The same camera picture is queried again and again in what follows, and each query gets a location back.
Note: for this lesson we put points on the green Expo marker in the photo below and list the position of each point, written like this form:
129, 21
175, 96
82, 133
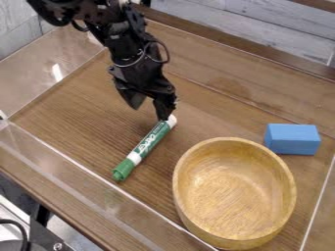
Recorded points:
143, 148

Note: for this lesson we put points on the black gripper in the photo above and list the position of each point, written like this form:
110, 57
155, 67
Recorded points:
139, 79

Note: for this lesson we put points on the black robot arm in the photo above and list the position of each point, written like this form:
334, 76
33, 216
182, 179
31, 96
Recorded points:
138, 53

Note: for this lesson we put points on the clear acrylic barrier wall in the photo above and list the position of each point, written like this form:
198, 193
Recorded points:
97, 206

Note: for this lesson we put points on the brown wooden bowl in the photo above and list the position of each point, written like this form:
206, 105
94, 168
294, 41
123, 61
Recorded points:
234, 192

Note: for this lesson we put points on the blue foam block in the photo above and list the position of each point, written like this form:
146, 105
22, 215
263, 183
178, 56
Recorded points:
293, 139

